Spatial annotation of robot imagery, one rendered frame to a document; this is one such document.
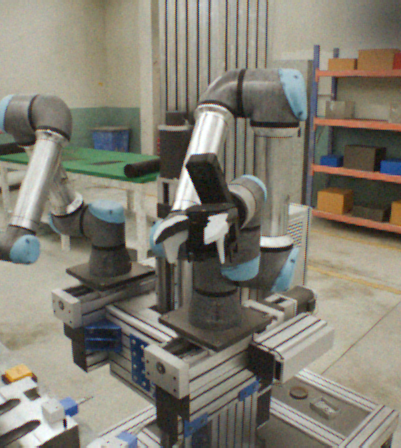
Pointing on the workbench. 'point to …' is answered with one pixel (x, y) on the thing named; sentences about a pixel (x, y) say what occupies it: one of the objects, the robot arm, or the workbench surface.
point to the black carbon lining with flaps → (9, 431)
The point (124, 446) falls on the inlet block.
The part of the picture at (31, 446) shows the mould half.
